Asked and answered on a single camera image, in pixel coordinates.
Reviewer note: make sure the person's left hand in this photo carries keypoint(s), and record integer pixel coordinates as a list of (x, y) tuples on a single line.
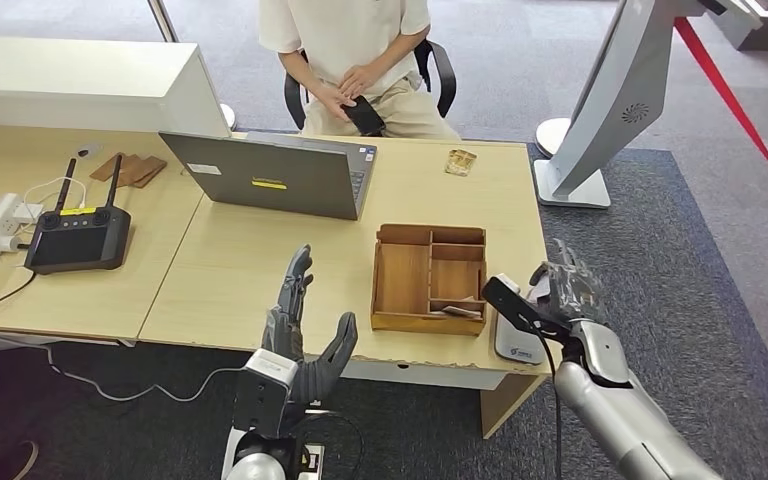
[(357, 79)]

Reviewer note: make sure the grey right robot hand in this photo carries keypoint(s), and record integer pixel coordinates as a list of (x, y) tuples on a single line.
[(573, 291)]

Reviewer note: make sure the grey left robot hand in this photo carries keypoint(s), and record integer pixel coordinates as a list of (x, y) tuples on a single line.
[(288, 324)]

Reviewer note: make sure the person's right hand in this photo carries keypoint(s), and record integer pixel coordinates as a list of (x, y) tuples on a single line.
[(328, 99)]

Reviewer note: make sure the black smartphone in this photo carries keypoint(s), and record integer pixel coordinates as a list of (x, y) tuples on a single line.
[(364, 116)]

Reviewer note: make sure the room key card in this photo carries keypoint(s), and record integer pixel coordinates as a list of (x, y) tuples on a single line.
[(460, 311)]

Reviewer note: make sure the person's right forearm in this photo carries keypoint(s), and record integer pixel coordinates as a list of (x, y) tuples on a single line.
[(298, 69)]

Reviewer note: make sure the person's left forearm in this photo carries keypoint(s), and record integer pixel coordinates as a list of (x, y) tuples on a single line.
[(397, 53)]

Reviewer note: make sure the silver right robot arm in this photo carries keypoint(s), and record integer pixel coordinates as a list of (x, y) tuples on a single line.
[(622, 417)]

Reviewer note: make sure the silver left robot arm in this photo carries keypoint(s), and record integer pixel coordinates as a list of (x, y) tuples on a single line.
[(255, 467)]

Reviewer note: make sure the person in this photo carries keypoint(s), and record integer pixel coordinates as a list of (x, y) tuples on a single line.
[(344, 33)]

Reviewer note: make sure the grey white card reader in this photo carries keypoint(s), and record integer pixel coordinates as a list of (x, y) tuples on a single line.
[(516, 348)]

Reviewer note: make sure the brown wooden card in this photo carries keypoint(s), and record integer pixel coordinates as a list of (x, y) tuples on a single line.
[(109, 167), (149, 171)]

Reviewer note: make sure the dark grey floor rug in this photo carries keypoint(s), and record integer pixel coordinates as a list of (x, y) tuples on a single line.
[(656, 298)]

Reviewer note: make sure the black office chair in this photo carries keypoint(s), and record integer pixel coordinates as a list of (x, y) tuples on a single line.
[(444, 73)]

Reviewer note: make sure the grey laptop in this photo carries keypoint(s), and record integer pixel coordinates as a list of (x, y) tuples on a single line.
[(271, 175)]

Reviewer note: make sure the white round stanchion base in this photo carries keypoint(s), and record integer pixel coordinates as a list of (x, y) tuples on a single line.
[(550, 136), (228, 116)]

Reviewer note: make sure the wooden desk organizer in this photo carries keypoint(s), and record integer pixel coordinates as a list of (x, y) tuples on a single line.
[(400, 278)]

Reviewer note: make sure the gold patterned packet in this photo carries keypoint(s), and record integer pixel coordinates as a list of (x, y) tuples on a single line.
[(460, 162)]

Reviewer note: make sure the floor outlet box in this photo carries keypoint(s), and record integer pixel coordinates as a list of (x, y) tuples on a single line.
[(313, 464)]

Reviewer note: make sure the metal pole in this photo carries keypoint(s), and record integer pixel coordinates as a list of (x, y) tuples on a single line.
[(162, 20)]

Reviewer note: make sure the grey kiosk stand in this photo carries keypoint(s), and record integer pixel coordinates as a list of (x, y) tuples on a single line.
[(622, 86)]

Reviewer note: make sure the black remote controller with antennas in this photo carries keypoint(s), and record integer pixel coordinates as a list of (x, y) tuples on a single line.
[(76, 242)]

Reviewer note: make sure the small grey device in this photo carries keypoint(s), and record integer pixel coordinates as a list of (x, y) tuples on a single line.
[(88, 151)]

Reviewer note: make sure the red barrier tape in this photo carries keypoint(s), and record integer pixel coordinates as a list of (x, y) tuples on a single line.
[(728, 99)]

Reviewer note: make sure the white counter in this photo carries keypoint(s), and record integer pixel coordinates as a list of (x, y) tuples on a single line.
[(79, 79)]

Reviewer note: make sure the white charger adaptor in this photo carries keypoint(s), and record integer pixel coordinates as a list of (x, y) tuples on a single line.
[(27, 212)]

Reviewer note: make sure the white power plug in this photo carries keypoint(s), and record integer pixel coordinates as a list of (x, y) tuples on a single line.
[(5, 244)]

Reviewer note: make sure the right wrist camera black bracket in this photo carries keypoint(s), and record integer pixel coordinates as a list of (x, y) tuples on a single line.
[(510, 301)]

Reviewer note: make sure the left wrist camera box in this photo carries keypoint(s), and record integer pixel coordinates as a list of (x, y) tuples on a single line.
[(261, 391)]

